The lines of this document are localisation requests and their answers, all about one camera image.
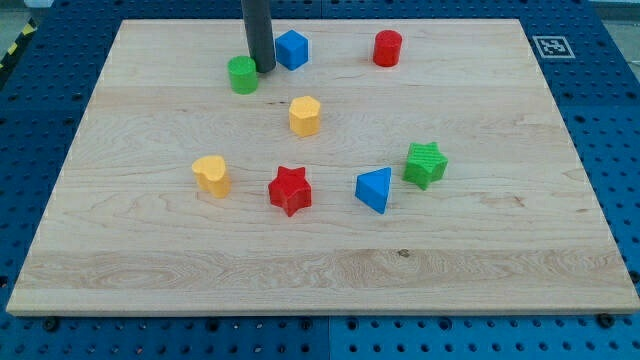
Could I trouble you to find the yellow heart block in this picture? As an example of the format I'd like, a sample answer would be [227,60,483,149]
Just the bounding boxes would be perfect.
[191,155,231,198]

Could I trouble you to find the red cylinder block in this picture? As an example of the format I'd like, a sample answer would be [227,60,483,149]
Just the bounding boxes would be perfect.
[372,30,403,67]

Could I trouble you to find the black yellow hazard tape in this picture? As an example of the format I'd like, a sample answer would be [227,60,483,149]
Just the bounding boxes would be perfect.
[1,18,38,71]

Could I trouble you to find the light wooden board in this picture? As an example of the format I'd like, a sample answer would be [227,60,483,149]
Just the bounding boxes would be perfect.
[7,19,639,316]

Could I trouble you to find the green cylinder block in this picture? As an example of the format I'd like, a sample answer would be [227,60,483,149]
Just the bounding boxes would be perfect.
[227,56,258,95]

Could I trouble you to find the red star block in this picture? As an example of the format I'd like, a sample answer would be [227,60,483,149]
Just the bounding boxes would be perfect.
[268,166,312,217]

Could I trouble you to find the blue triangle block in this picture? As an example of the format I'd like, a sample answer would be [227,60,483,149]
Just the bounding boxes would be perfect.
[355,167,392,214]

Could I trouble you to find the blue cube block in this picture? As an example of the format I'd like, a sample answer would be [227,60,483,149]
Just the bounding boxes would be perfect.
[275,30,309,71]

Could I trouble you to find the green star block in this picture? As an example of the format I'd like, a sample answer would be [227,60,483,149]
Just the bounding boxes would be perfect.
[402,142,448,190]

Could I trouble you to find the yellow hexagon block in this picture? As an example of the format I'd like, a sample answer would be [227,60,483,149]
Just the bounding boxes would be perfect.
[289,96,321,137]

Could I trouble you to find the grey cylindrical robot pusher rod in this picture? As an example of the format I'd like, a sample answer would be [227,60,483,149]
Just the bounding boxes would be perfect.
[241,0,276,73]

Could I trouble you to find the white fiducial marker tag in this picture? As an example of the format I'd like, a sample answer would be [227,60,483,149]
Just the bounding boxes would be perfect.
[533,35,575,59]

